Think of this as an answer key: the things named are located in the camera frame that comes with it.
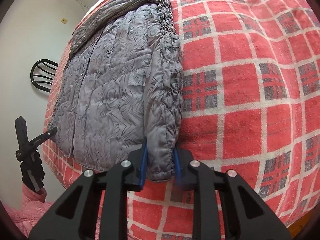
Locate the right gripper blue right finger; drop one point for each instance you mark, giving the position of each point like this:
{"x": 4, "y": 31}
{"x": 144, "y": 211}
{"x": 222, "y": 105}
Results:
{"x": 184, "y": 178}

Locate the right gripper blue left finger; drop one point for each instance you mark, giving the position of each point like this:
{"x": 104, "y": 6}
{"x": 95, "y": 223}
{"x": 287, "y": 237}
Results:
{"x": 139, "y": 160}

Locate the grey quilted patterned jacket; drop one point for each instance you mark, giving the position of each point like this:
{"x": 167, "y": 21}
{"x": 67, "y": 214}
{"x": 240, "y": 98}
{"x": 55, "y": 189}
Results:
{"x": 122, "y": 87}

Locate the pink sleeve forearm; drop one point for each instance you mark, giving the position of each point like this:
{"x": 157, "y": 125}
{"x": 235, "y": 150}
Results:
{"x": 34, "y": 206}

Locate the left hand black glove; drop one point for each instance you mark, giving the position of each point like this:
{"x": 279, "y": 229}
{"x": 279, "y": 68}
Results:
{"x": 32, "y": 172}

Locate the black metal chair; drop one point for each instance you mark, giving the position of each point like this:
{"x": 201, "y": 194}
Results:
{"x": 42, "y": 74}

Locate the yellow wall switch plate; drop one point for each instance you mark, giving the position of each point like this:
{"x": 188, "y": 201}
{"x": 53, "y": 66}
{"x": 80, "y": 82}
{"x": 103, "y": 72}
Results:
{"x": 64, "y": 20}

